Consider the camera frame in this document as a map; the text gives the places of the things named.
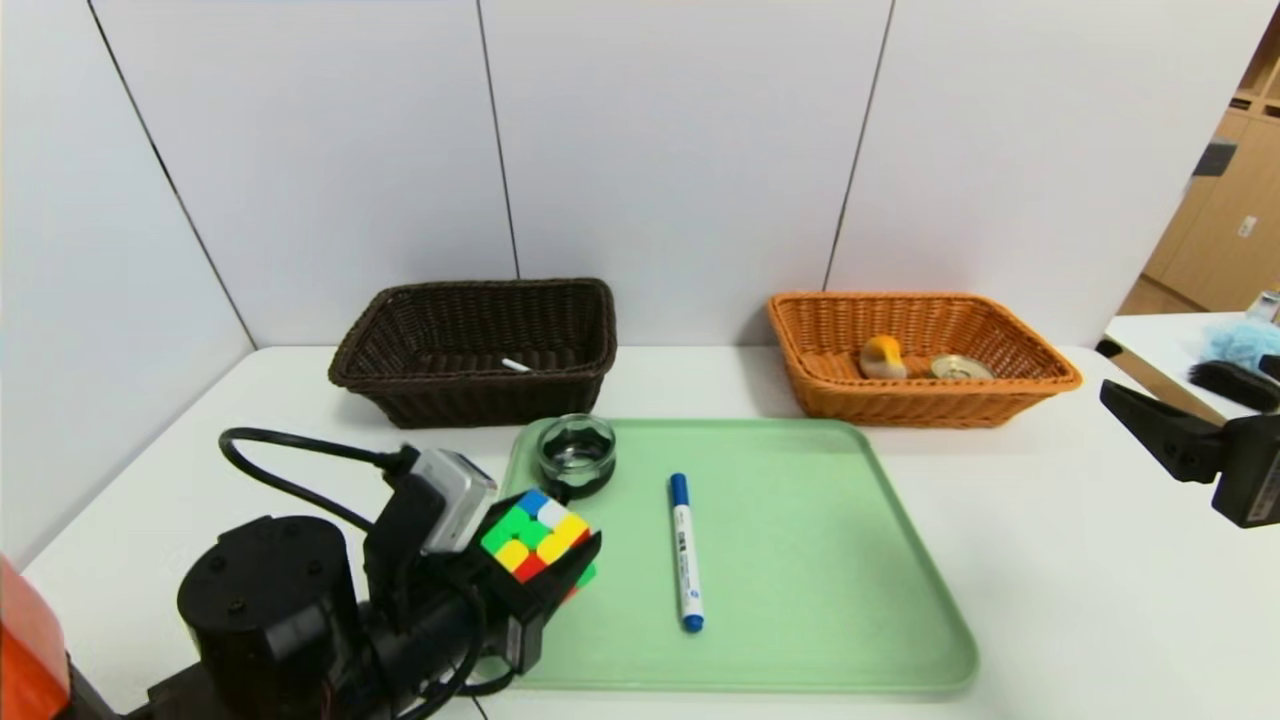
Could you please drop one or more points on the wooden cabinet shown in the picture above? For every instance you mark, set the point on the wooden cabinet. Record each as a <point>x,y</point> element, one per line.
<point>1215,240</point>

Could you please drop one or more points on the blue capped whiteboard marker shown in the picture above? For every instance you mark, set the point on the blue capped whiteboard marker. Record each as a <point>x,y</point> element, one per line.
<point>686,560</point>

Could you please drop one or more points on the black brush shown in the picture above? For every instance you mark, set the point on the black brush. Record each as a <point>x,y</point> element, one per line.
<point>1235,385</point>

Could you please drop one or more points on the white bun with orange top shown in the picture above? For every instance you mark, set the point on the white bun with orange top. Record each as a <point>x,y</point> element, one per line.
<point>882,358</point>

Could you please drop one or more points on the thin white pen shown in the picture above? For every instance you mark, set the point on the thin white pen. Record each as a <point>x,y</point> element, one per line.
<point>516,365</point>

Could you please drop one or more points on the white side table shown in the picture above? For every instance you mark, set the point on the white side table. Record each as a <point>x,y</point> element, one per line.
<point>1160,350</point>

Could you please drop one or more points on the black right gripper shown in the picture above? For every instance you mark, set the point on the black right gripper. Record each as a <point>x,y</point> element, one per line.
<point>1252,470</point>

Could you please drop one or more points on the light blue fluffy duster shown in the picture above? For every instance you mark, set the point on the light blue fluffy duster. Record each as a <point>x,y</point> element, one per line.
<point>1240,342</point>

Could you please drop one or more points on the dark brown wicker basket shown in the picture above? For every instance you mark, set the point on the dark brown wicker basket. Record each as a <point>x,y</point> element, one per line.
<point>470,400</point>

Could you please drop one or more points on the orange robot part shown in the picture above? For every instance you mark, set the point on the orange robot part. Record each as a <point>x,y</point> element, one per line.
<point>30,650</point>

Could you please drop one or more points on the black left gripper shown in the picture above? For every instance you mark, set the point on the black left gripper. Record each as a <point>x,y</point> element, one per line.
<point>522,628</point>

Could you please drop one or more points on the glass cup with black holder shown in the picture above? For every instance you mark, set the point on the glass cup with black holder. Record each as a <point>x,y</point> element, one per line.
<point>577,455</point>

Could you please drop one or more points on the orange wicker basket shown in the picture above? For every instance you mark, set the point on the orange wicker basket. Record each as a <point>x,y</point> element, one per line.
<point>900,405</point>

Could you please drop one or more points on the light green plastic tray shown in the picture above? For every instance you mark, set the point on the light green plastic tray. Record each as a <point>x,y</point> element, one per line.
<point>800,600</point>

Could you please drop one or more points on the small clear container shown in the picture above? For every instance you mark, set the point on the small clear container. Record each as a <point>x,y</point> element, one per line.
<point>1266,306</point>

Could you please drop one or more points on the colourful puzzle cube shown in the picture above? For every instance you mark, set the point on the colourful puzzle cube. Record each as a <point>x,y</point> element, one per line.
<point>535,535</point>

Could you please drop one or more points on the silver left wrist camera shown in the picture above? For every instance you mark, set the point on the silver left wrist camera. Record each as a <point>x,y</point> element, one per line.
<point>455,500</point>

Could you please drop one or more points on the dark grey wall box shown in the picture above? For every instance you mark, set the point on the dark grey wall box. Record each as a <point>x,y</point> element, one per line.
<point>1216,160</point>

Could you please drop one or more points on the gold lid food can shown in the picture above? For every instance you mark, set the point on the gold lid food can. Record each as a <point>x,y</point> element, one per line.
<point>962,367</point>

